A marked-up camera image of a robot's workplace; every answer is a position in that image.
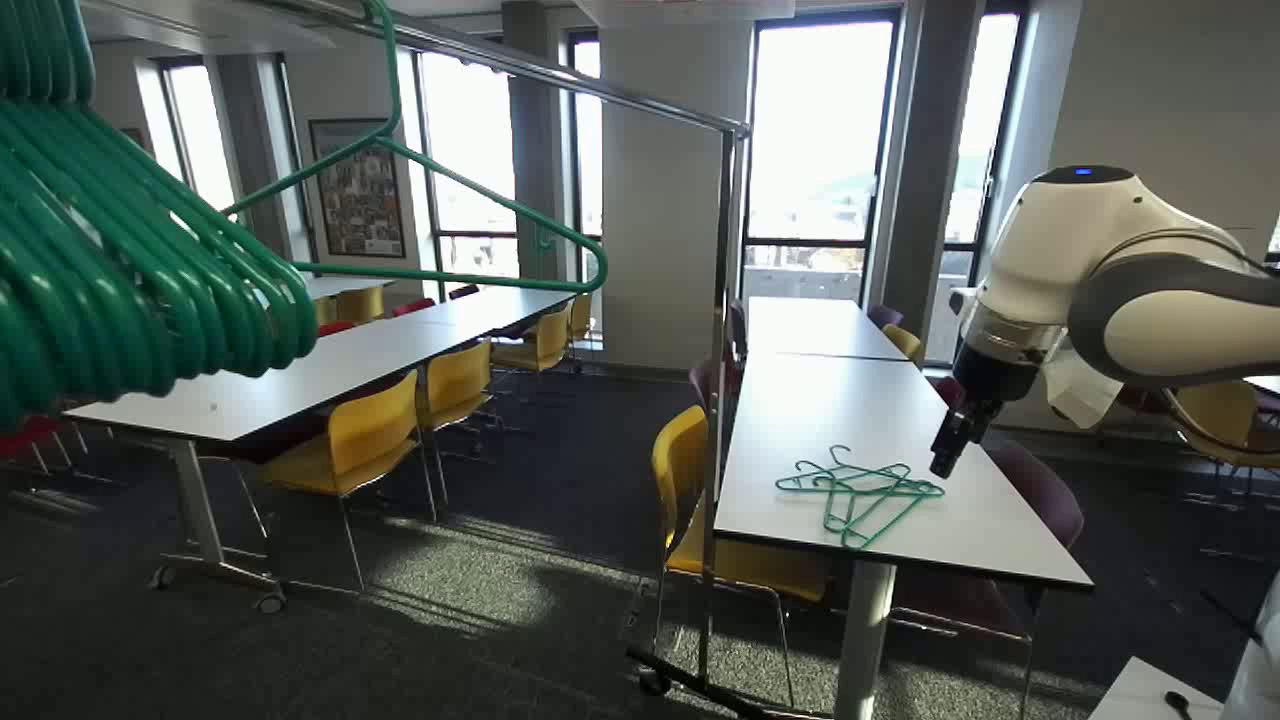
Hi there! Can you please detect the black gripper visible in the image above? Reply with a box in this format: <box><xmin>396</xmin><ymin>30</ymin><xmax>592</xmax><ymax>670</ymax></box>
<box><xmin>926</xmin><ymin>332</ymin><xmax>1044</xmax><ymax>481</ymax></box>

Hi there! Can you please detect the green plastic hanger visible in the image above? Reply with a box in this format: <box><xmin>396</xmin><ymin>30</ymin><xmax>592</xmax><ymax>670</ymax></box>
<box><xmin>795</xmin><ymin>442</ymin><xmax>936</xmax><ymax>537</ymax></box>
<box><xmin>772</xmin><ymin>457</ymin><xmax>922</xmax><ymax>512</ymax></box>
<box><xmin>216</xmin><ymin>0</ymin><xmax>613</xmax><ymax>300</ymax></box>
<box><xmin>772</xmin><ymin>464</ymin><xmax>946</xmax><ymax>552</ymax></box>

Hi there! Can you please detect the yellow chair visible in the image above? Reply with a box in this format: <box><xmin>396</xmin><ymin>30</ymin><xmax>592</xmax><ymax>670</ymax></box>
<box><xmin>1157</xmin><ymin>378</ymin><xmax>1280</xmax><ymax>471</ymax></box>
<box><xmin>874</xmin><ymin>321</ymin><xmax>926</xmax><ymax>368</ymax></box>
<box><xmin>250</xmin><ymin>368</ymin><xmax>427</xmax><ymax>592</ymax></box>
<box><xmin>565</xmin><ymin>292</ymin><xmax>601</xmax><ymax>347</ymax></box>
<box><xmin>417</xmin><ymin>342</ymin><xmax>498</xmax><ymax>528</ymax></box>
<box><xmin>486</xmin><ymin>300</ymin><xmax>577</xmax><ymax>381</ymax></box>
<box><xmin>648</xmin><ymin>402</ymin><xmax>840</xmax><ymax>713</ymax></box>
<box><xmin>314</xmin><ymin>286</ymin><xmax>393</xmax><ymax>332</ymax></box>

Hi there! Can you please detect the white rectangular table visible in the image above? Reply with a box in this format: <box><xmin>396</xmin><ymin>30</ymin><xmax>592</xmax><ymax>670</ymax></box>
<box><xmin>332</xmin><ymin>286</ymin><xmax>578</xmax><ymax>373</ymax></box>
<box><xmin>61</xmin><ymin>318</ymin><xmax>498</xmax><ymax>614</ymax></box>
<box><xmin>739</xmin><ymin>292</ymin><xmax>922</xmax><ymax>368</ymax></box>

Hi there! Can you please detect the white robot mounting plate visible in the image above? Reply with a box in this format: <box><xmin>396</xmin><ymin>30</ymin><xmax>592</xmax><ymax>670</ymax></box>
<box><xmin>1083</xmin><ymin>653</ymin><xmax>1229</xmax><ymax>720</ymax></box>

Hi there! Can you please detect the large window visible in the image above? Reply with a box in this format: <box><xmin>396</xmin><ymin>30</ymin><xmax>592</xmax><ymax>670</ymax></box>
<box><xmin>407</xmin><ymin>48</ymin><xmax>528</xmax><ymax>287</ymax></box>
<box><xmin>931</xmin><ymin>7</ymin><xmax>1031</xmax><ymax>373</ymax></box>
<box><xmin>556</xmin><ymin>33</ymin><xmax>606</xmax><ymax>246</ymax></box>
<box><xmin>739</xmin><ymin>13</ymin><xmax>902</xmax><ymax>303</ymax></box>
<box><xmin>127</xmin><ymin>58</ymin><xmax>238</xmax><ymax>217</ymax></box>

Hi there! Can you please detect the large framed picture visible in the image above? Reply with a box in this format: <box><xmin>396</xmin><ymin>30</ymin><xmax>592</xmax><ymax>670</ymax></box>
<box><xmin>303</xmin><ymin>115</ymin><xmax>411</xmax><ymax>264</ymax></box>

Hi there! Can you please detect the bunch of green hangers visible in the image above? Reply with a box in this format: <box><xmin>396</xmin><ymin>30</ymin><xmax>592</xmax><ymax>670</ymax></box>
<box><xmin>0</xmin><ymin>0</ymin><xmax>324</xmax><ymax>435</ymax></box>

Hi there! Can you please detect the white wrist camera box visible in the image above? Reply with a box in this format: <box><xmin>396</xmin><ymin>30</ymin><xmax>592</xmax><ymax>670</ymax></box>
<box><xmin>1040</xmin><ymin>330</ymin><xmax>1126</xmax><ymax>433</ymax></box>

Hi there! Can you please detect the metal clothes rail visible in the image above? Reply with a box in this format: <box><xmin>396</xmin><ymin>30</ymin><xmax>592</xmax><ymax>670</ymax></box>
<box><xmin>250</xmin><ymin>0</ymin><xmax>755</xmax><ymax>720</ymax></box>

